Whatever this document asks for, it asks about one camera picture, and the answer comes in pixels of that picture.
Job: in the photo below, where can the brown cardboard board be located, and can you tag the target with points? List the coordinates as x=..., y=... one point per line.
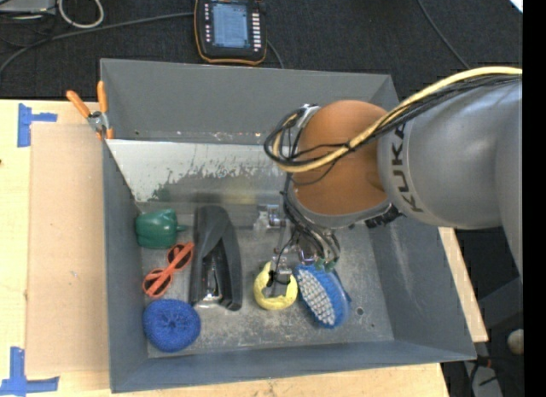
x=64, y=237

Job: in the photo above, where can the blue round scrubber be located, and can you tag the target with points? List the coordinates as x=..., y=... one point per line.
x=171, y=325

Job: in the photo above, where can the grey metal bin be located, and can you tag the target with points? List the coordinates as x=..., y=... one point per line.
x=256, y=331

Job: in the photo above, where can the black stapler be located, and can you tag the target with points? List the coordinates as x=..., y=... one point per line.
x=224, y=258

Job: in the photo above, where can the orange sunglasses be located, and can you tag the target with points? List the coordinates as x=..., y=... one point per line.
x=168, y=270

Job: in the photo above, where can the blue brush with white bristles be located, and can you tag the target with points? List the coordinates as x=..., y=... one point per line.
x=326, y=297

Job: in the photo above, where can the green toy pepper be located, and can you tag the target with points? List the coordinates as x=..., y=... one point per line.
x=157, y=229

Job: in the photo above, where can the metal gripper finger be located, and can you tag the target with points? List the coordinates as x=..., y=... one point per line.
x=282, y=285

